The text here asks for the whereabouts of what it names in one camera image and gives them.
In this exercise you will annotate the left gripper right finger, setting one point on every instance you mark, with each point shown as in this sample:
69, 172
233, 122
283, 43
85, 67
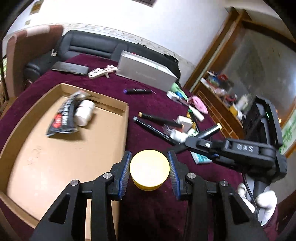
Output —
212, 207

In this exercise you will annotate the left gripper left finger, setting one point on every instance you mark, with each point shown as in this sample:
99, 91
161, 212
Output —
66, 217

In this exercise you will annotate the blue cartoon tissue pack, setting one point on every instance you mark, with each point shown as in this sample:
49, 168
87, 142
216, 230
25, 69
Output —
200, 159

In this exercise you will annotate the black marker yellow caps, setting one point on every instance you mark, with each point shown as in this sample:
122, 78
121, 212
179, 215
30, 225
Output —
206, 134

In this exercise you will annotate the yellow round jar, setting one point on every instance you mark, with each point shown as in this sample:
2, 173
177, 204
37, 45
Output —
149, 169

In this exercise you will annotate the white bottle green label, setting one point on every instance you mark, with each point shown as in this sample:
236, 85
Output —
181, 137

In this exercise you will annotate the black marker green caps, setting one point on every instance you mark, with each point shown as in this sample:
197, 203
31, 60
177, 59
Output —
194, 120

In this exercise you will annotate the white power adapter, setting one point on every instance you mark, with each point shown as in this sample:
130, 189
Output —
185, 122

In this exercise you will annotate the thin black pen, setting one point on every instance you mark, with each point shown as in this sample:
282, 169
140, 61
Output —
154, 131

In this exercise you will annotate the black snack bag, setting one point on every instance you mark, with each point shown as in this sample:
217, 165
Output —
63, 121

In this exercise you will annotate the black marker cream caps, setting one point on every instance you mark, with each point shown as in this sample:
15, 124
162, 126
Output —
159, 120

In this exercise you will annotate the white small bottle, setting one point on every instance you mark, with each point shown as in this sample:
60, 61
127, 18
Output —
84, 113

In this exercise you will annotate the white gloved right hand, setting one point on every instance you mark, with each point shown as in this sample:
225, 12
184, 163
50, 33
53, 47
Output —
265, 201

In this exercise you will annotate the white tube bottle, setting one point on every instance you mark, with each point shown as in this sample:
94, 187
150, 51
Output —
197, 114

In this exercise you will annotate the cardboard tray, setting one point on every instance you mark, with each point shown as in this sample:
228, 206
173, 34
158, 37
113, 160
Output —
35, 169

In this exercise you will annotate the pink cloth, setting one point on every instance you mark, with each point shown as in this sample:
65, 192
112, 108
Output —
198, 104

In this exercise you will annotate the wooden counter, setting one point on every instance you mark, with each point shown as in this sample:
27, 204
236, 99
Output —
248, 57

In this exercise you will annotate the small white charger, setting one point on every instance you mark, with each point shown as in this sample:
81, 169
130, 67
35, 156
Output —
172, 96

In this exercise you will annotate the green cloth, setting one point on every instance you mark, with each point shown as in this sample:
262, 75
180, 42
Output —
178, 91

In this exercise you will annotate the black marker purple cap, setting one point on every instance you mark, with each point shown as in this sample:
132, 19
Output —
137, 91

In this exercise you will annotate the white car key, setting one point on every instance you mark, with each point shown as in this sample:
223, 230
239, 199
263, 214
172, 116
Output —
98, 72

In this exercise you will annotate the black smartphone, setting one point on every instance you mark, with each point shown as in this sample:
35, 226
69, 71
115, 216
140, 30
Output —
70, 68

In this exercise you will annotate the grey shoe box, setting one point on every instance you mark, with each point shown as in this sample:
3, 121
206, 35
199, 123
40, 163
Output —
145, 71

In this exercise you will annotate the black sofa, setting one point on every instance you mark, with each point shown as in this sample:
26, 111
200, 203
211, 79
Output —
75, 42

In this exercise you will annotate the maroon chair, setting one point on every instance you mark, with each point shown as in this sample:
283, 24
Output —
24, 46

